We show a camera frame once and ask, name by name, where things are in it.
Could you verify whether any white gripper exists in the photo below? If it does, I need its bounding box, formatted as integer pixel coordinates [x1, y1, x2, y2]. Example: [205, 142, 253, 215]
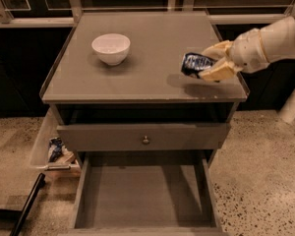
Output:
[200, 29, 269, 82]

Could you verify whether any blue pepsi can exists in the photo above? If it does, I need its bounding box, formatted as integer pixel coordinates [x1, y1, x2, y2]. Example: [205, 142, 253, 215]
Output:
[181, 52, 216, 79]

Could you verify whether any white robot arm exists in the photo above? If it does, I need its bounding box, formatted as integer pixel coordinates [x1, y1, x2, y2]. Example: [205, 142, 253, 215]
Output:
[200, 15, 295, 82]

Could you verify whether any grey top drawer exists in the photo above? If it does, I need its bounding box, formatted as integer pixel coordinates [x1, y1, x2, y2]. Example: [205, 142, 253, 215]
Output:
[57, 123, 230, 151]

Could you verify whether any grey drawer cabinet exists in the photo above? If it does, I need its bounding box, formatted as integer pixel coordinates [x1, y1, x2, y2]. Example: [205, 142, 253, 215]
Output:
[39, 11, 252, 169]

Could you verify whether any round metal drawer knob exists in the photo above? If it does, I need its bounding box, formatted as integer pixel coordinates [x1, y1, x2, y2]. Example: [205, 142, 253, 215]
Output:
[142, 136, 150, 145]

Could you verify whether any open grey middle drawer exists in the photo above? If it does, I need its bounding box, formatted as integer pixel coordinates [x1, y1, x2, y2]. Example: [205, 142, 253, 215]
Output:
[59, 150, 230, 236]

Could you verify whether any white table leg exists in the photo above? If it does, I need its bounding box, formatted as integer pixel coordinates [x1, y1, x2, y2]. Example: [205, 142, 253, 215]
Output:
[278, 89, 295, 123]

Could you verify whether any white ceramic bowl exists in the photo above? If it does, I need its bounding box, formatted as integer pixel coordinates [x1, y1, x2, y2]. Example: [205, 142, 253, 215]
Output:
[91, 33, 131, 66]

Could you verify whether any blue snack bag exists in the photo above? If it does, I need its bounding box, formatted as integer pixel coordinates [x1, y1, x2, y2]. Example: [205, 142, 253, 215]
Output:
[48, 137, 63, 162]

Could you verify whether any clear plastic bin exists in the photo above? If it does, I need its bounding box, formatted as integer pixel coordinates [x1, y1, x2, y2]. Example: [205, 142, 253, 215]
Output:
[29, 110, 81, 174]

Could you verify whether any black pole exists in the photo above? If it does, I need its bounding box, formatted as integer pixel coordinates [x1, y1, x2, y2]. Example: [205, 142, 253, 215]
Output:
[9, 173, 45, 236]

